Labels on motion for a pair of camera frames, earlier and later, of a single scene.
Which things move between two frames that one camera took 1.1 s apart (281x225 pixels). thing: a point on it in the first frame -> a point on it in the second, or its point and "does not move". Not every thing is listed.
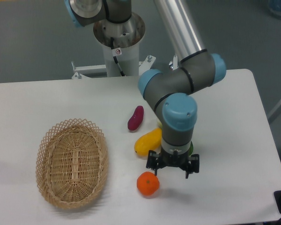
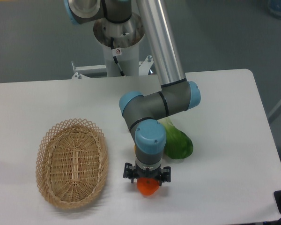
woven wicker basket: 71,162 does not move
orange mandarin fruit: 148,183 does not move
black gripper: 166,159 -> 132,172
